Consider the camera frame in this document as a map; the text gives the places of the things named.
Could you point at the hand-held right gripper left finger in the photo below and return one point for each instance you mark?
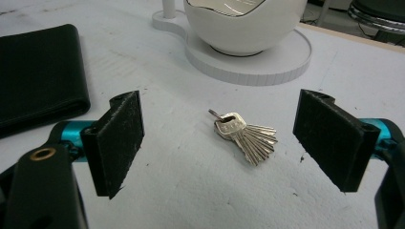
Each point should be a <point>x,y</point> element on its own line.
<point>114,143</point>

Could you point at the white stand pole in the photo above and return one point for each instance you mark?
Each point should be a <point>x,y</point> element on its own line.
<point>169,8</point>

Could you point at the white round stand base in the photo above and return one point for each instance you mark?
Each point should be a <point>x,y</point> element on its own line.
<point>254,63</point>

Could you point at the bunch of silver keys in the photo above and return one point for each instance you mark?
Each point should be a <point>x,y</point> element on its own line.
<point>246,135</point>

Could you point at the black folded wallet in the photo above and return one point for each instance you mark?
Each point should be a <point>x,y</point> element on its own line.
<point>38,79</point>

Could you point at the white bowl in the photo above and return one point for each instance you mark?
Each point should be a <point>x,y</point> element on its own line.
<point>243,25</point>

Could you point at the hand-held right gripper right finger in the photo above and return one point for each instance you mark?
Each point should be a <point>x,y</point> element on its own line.
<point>334,140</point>

